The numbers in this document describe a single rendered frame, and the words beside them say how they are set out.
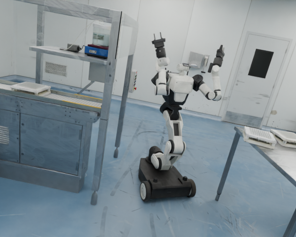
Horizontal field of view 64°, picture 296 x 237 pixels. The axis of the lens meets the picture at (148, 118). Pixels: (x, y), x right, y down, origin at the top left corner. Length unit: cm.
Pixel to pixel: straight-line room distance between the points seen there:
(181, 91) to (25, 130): 152
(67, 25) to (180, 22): 265
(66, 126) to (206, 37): 424
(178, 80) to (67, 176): 142
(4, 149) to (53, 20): 434
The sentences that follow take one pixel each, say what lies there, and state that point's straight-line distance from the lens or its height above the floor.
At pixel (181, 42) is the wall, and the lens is 573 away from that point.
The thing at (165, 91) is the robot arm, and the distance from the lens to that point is 208.
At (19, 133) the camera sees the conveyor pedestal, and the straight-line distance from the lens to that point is 251.
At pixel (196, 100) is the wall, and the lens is 590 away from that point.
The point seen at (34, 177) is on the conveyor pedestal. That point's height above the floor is 8.
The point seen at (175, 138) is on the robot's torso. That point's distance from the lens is 239.
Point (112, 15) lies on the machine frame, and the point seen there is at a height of 168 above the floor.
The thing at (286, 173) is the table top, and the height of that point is 88.
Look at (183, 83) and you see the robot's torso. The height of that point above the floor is 121.
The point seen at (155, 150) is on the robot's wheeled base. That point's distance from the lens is 281.
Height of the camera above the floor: 156
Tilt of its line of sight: 18 degrees down
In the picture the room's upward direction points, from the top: 11 degrees clockwise
